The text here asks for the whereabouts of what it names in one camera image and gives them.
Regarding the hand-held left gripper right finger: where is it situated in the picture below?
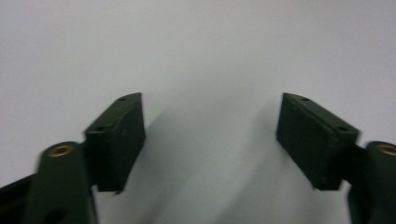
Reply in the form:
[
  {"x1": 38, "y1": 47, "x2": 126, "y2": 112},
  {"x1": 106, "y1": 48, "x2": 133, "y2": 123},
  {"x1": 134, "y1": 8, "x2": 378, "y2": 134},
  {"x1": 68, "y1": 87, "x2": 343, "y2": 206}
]
[{"x1": 276, "y1": 91, "x2": 362, "y2": 191}]

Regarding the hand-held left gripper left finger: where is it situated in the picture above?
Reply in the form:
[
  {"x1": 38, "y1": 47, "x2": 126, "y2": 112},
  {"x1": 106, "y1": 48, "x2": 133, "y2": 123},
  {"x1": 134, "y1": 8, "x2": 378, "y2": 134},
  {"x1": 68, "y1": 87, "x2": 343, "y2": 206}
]
[{"x1": 83, "y1": 91, "x2": 147, "y2": 193}]

